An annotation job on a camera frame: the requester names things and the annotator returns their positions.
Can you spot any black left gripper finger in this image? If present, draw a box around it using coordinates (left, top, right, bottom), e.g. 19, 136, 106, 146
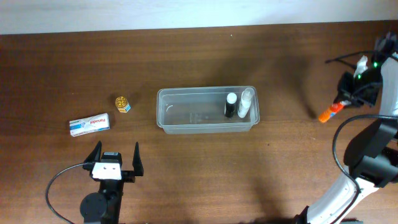
84, 141, 102, 163
132, 142, 144, 176

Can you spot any orange bottle white cap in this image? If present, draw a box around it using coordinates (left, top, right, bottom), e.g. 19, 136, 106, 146
318, 101, 351, 123

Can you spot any black bottle white cap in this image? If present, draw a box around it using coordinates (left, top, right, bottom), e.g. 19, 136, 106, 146
224, 93, 238, 118

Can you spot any white calamine lotion bottle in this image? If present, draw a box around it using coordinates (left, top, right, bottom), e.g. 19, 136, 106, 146
238, 88, 254, 118

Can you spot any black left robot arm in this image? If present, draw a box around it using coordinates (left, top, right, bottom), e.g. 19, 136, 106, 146
80, 142, 144, 224

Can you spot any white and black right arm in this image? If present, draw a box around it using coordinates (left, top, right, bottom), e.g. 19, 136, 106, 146
293, 32, 397, 224

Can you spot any clear plastic container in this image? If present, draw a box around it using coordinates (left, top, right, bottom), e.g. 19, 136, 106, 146
157, 86, 260, 134

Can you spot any white Panadol box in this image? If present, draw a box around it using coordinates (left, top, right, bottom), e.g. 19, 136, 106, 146
69, 113, 110, 137

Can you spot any gold-lid balm jar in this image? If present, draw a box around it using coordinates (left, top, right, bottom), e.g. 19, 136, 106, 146
115, 96, 131, 113

